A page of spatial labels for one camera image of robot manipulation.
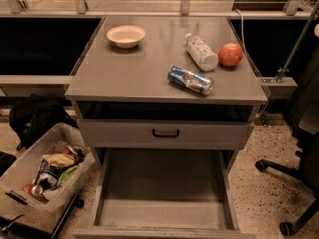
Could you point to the blue white snack bag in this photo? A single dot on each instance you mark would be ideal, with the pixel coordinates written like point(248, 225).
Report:
point(47, 175)

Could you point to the blue soda can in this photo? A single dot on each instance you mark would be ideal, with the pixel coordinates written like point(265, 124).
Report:
point(191, 80)

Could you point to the metal support rod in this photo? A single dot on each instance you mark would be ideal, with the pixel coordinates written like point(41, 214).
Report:
point(282, 70)

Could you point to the clear plastic bin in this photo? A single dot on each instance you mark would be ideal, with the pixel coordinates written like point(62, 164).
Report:
point(24, 171)

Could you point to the black drawer handle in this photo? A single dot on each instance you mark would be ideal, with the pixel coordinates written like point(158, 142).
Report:
point(165, 134)

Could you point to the open grey drawer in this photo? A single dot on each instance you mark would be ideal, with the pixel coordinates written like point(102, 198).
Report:
point(163, 194)

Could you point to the yellow chip bag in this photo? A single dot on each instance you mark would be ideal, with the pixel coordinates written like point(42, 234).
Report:
point(60, 160)

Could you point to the red apple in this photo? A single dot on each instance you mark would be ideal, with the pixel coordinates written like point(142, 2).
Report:
point(230, 55)

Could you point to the silver can in bin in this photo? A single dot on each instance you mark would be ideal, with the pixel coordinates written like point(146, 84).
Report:
point(37, 190)

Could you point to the green snack bag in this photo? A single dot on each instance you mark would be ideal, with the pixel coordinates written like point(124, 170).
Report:
point(66, 175)

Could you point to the black backpack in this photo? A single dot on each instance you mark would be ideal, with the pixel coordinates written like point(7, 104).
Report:
point(32, 117)

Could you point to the black office chair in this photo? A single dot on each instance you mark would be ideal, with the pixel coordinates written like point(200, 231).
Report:
point(304, 114)

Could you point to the grey drawer cabinet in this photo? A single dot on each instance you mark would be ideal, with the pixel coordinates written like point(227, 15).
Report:
point(116, 84)

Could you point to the closed grey drawer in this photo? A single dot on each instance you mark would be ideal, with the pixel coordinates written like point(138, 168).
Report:
point(116, 133)

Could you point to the white bowl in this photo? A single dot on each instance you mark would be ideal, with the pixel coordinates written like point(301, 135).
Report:
point(126, 36)

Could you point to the clear plastic water bottle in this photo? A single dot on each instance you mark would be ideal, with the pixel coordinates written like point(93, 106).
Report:
point(201, 52)

